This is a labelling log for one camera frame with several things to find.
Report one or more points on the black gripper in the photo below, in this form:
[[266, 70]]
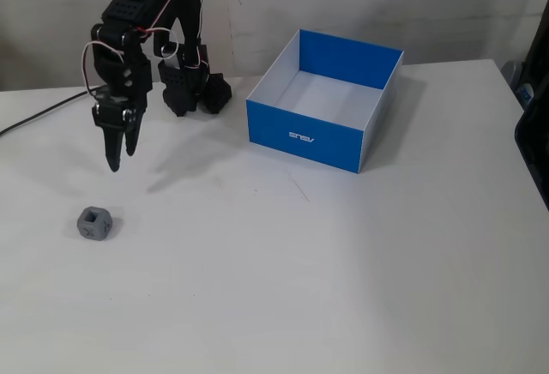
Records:
[[112, 117]]

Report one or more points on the gray block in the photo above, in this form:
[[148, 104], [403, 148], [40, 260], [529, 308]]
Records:
[[95, 224]]

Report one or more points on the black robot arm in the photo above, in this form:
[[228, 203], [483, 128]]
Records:
[[128, 9]]

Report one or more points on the blue white cardboard box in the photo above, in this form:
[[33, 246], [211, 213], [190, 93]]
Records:
[[300, 134]]

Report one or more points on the gray object with blue label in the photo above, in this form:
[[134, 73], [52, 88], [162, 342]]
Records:
[[517, 80]]

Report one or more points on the black plastic tray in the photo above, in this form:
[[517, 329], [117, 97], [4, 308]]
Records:
[[534, 155]]

